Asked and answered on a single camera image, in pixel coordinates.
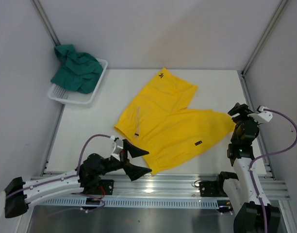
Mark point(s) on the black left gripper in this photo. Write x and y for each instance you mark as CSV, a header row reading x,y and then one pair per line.
x,y
133,171

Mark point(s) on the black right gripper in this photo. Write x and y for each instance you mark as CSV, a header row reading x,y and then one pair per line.
x,y
243,111

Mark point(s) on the yellow shorts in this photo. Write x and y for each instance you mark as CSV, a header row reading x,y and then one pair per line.
x,y
158,120

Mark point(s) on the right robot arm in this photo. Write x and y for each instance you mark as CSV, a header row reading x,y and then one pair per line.
x,y
253,210

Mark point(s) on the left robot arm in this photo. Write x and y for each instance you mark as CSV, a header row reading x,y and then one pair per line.
x,y
83,180

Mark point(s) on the green shorts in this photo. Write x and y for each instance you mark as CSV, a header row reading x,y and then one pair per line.
x,y
79,71

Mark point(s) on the white plastic basket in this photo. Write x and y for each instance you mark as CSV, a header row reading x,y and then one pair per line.
x,y
68,97

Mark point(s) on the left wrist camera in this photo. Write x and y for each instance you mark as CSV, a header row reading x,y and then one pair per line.
x,y
118,146

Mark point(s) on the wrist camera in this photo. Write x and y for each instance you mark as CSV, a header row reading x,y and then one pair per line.
x,y
262,115
118,146

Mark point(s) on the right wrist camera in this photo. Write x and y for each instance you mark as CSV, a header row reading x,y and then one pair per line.
x,y
262,115

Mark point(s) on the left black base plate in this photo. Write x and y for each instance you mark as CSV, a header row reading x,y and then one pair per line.
x,y
103,187

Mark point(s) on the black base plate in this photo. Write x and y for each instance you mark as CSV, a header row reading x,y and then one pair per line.
x,y
210,189
103,187

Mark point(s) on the aluminium rail frame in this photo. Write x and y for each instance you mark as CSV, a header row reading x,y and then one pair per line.
x,y
181,186

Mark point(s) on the white slotted cable duct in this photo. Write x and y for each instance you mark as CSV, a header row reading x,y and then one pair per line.
x,y
134,202

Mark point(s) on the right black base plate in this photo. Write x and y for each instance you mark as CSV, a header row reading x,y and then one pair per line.
x,y
210,189

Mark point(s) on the right corner aluminium post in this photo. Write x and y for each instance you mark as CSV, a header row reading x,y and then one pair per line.
x,y
265,35

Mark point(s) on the corner aluminium post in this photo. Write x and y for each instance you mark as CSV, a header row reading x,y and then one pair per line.
x,y
265,35
45,21

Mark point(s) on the left corner aluminium post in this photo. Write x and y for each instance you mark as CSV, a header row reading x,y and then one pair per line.
x,y
45,21

